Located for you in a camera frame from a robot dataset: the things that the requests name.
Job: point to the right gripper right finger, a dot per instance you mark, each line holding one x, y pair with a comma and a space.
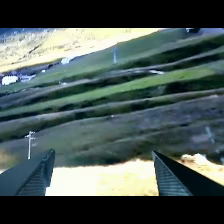
176, 180

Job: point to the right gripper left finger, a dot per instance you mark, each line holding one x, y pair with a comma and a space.
31, 176

